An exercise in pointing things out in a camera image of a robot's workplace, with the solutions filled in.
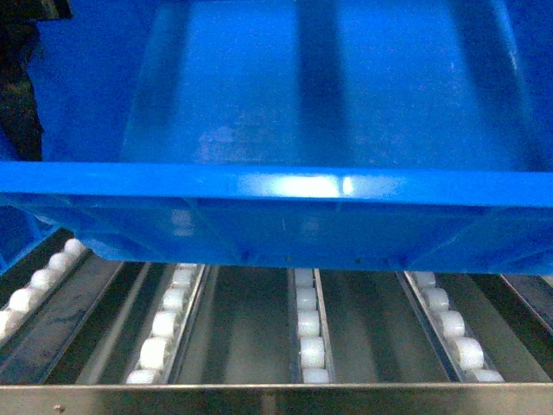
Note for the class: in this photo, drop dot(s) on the large blue plastic crate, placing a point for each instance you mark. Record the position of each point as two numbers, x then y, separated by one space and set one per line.
348 135

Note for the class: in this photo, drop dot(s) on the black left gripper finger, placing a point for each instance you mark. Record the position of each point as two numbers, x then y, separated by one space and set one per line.
20 122

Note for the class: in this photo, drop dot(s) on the steel roller shelf rack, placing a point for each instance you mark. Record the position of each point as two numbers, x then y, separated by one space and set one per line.
83 335

